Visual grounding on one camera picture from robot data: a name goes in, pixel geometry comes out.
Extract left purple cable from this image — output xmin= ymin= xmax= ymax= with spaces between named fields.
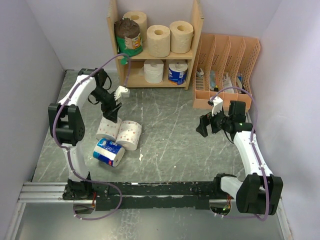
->
xmin=51 ymin=53 xmax=131 ymax=221

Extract orange plastic file organizer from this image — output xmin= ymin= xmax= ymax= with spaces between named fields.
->
xmin=191 ymin=33 xmax=261 ymax=111

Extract white item in organizer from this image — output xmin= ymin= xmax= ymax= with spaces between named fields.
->
xmin=196 ymin=68 xmax=204 ymax=78

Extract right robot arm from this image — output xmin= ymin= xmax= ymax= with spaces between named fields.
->
xmin=196 ymin=96 xmax=284 ymax=219

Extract wooden two-tier shelf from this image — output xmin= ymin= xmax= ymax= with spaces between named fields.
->
xmin=115 ymin=0 xmax=204 ymax=90

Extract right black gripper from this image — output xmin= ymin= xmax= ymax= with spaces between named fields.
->
xmin=196 ymin=105 xmax=232 ymax=137

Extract green brown paper roll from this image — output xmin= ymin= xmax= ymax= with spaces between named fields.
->
xmin=114 ymin=18 xmax=143 ymax=57

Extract dark items in organizer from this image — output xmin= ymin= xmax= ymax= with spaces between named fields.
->
xmin=236 ymin=72 xmax=246 ymax=94

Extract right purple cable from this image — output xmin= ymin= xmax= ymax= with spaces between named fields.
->
xmin=208 ymin=86 xmax=271 ymax=222

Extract blue item in organizer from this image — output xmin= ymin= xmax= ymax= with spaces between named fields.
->
xmin=209 ymin=70 xmax=219 ymax=92

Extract pink dotted roll right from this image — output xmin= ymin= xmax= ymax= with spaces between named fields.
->
xmin=115 ymin=120 xmax=142 ymax=151

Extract plain white roll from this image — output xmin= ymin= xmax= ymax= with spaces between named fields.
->
xmin=168 ymin=59 xmax=188 ymax=72
xmin=143 ymin=59 xmax=164 ymax=84

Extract purple cable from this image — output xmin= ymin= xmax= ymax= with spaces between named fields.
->
xmin=208 ymin=86 xmax=271 ymax=222
xmin=51 ymin=53 xmax=131 ymax=221

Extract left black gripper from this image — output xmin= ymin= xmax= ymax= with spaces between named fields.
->
xmin=91 ymin=86 xmax=123 ymax=124

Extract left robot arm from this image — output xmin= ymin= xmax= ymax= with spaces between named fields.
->
xmin=48 ymin=68 xmax=122 ymax=200

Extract pink dotted roll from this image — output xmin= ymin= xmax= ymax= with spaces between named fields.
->
xmin=95 ymin=117 xmax=122 ymax=142
xmin=115 ymin=120 xmax=142 ymax=151

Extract aluminium extrusion rail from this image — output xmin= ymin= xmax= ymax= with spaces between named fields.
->
xmin=17 ymin=181 xmax=283 ymax=202

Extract beige paper roll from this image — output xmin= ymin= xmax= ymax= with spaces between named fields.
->
xmin=123 ymin=11 xmax=148 ymax=43
xmin=169 ymin=20 xmax=194 ymax=54
xmin=146 ymin=25 xmax=171 ymax=58

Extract papers in organizer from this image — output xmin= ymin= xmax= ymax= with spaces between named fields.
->
xmin=222 ymin=72 xmax=235 ymax=94

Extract pink dotted roll left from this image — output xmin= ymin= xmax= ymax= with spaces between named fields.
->
xmin=95 ymin=117 xmax=122 ymax=142

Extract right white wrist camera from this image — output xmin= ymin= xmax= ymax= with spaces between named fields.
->
xmin=208 ymin=96 xmax=223 ymax=117

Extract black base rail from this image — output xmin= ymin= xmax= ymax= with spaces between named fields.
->
xmin=62 ymin=180 xmax=242 ymax=212

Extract blue roll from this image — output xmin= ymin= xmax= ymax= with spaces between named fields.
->
xmin=168 ymin=68 xmax=188 ymax=86
xmin=93 ymin=138 xmax=126 ymax=167

